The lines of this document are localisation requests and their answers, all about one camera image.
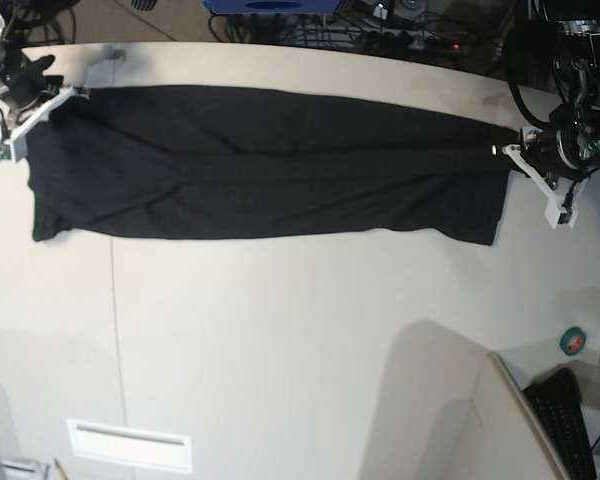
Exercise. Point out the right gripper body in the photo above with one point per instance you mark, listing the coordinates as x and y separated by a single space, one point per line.
24 85

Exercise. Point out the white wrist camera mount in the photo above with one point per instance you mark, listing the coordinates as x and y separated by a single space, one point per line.
13 144
562 197

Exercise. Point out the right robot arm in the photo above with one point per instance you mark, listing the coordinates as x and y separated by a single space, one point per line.
18 19

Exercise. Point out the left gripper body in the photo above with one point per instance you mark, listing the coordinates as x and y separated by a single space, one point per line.
568 146

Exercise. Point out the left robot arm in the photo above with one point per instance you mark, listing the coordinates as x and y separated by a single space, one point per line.
561 38

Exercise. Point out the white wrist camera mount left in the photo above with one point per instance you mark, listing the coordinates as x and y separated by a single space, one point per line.
562 197

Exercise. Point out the black t-shirt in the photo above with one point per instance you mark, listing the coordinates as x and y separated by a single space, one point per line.
226 163

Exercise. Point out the blue device on floor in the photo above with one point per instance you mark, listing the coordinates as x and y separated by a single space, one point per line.
275 6

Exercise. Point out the green tape roll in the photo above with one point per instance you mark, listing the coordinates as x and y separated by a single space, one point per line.
572 341

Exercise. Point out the black keyboard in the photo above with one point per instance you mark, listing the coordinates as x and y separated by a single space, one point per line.
556 402

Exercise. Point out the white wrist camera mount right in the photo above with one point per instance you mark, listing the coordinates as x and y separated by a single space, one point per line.
13 144

